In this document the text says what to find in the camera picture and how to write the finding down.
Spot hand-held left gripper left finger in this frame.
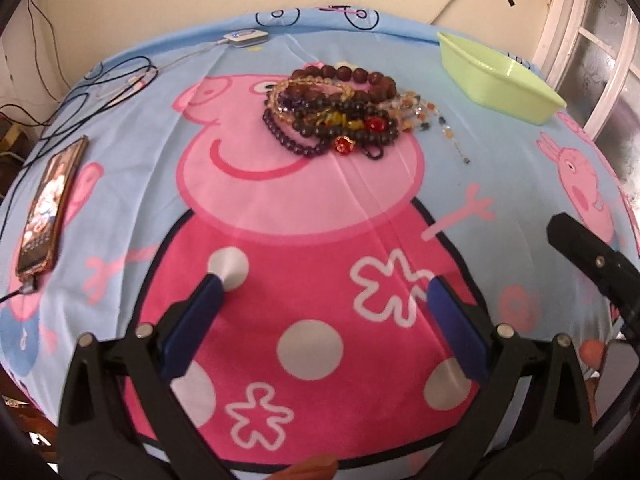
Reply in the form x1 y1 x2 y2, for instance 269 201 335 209
57 272 236 480

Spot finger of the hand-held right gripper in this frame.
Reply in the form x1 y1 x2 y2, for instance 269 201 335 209
546 212 640 321

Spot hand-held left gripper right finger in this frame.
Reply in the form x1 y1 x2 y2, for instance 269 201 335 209
427 276 598 480

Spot green plastic bowl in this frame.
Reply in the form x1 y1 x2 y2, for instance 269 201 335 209
436 31 567 126

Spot purple bead bracelet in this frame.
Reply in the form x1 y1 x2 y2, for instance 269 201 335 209
262 95 333 158

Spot dark bracelet with red beads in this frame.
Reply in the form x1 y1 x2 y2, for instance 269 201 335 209
292 100 401 161

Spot pale multicolour bead necklace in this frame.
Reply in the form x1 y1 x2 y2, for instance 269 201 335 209
390 91 472 166

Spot amber bead bracelet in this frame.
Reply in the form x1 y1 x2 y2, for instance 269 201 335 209
265 76 353 121

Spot brown wooden bead bracelet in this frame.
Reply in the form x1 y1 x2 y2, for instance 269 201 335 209
300 62 401 106

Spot printed cartoon blanket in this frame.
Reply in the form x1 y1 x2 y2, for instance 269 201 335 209
0 4 640 476

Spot smartphone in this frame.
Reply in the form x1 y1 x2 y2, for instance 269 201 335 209
15 135 90 288

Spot white window frame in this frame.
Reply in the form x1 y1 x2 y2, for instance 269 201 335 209
532 0 640 181

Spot black cables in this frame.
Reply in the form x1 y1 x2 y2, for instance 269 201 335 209
0 55 161 306

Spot white charger cable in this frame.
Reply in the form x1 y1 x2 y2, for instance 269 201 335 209
95 41 226 102

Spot grey power cable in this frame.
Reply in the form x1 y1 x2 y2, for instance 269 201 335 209
427 0 488 26

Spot white wireless charger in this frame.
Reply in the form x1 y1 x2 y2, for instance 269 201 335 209
222 29 270 50

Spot thin wall wire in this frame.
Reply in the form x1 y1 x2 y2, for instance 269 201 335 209
25 0 66 98

